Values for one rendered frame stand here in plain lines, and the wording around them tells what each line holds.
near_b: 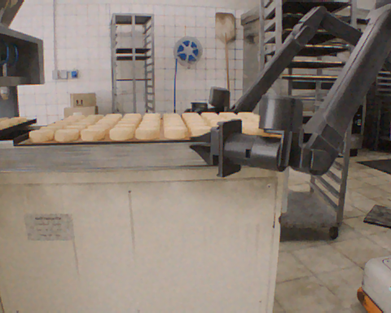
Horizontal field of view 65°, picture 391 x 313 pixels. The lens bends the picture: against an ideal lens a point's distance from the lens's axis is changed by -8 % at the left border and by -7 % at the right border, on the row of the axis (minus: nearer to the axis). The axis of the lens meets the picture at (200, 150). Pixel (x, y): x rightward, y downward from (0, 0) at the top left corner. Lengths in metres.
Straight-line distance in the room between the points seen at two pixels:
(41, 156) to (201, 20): 4.38
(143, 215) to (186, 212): 0.09
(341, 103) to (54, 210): 0.62
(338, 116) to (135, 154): 0.41
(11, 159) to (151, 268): 0.40
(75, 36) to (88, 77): 0.58
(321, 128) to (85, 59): 4.34
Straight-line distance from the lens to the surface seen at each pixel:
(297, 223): 2.18
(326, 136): 0.59
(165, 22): 4.86
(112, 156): 0.72
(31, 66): 1.25
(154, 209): 0.73
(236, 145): 0.58
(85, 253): 0.80
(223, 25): 5.00
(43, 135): 0.72
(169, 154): 0.71
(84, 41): 4.79
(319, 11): 1.19
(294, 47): 1.17
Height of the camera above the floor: 1.02
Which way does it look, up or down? 12 degrees down
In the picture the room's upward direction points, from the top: straight up
